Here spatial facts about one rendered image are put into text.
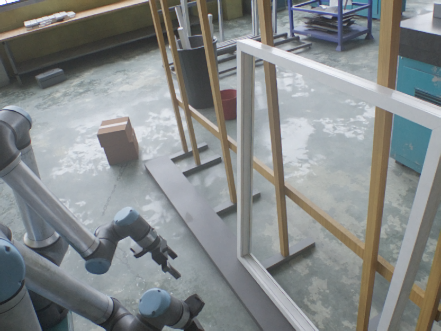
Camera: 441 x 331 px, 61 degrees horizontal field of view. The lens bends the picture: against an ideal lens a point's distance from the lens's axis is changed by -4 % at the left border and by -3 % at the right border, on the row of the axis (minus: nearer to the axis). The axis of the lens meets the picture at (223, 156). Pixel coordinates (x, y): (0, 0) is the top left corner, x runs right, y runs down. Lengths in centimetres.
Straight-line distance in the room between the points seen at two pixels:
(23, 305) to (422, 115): 111
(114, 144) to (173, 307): 290
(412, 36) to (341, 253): 156
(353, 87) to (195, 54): 332
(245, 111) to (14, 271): 150
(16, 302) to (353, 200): 263
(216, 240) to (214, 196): 58
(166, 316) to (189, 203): 202
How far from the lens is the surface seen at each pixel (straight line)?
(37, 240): 174
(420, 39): 295
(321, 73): 147
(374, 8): 790
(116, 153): 404
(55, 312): 177
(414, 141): 330
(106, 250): 154
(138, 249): 166
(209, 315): 248
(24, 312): 94
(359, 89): 134
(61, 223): 145
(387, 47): 132
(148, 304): 123
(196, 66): 458
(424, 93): 308
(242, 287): 250
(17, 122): 145
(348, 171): 346
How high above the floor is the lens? 200
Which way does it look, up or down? 32 degrees down
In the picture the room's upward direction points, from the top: 10 degrees counter-clockwise
